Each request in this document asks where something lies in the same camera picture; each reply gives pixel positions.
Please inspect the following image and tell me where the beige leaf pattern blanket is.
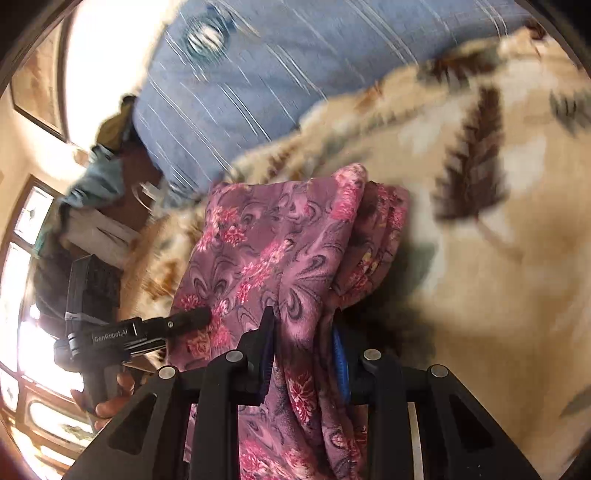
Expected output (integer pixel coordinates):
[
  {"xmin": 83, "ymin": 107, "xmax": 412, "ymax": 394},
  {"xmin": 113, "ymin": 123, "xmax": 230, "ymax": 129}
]
[{"xmin": 117, "ymin": 22, "xmax": 591, "ymax": 478}]

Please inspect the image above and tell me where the wooden window frame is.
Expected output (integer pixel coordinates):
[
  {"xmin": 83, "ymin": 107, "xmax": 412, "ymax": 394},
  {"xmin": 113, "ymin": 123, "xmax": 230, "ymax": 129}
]
[{"xmin": 1, "ymin": 176, "xmax": 94, "ymax": 479}]

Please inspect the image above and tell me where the grey cloth on headboard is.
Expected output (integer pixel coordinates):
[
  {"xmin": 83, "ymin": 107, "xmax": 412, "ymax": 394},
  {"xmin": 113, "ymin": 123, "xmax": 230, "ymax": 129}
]
[{"xmin": 65, "ymin": 209, "xmax": 138, "ymax": 269}]

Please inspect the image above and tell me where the pink floral garment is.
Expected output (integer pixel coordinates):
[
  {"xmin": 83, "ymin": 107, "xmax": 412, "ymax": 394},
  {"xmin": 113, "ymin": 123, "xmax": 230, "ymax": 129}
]
[{"xmin": 166, "ymin": 164, "xmax": 410, "ymax": 479}]

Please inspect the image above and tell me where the teal cloth on headboard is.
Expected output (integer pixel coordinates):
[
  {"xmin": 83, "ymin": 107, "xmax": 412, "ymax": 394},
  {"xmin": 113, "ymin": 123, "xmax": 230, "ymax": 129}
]
[{"xmin": 58, "ymin": 144, "xmax": 125, "ymax": 209}]

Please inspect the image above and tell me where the white charger with cable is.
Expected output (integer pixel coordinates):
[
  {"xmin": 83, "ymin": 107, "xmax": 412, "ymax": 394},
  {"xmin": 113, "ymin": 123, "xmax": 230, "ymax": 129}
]
[{"xmin": 131, "ymin": 182, "xmax": 167, "ymax": 219}]

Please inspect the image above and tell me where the person's left hand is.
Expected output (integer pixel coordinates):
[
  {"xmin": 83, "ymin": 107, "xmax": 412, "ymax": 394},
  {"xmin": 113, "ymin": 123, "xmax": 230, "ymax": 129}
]
[{"xmin": 93, "ymin": 370, "xmax": 135, "ymax": 431}]

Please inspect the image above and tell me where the olive cloth on headboard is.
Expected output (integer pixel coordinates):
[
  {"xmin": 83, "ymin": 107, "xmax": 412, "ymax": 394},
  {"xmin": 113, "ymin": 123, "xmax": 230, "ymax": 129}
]
[{"xmin": 95, "ymin": 95, "xmax": 136, "ymax": 152}]

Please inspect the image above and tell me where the framed wall picture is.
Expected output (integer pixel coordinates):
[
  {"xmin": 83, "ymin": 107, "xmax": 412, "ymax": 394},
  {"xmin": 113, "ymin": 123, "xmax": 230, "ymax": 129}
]
[{"xmin": 10, "ymin": 17, "xmax": 72, "ymax": 143}]

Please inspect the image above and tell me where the blue plaid pillow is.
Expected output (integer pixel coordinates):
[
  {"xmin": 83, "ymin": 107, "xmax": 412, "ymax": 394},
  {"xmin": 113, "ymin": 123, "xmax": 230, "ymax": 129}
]
[{"xmin": 133, "ymin": 1, "xmax": 528, "ymax": 208}]

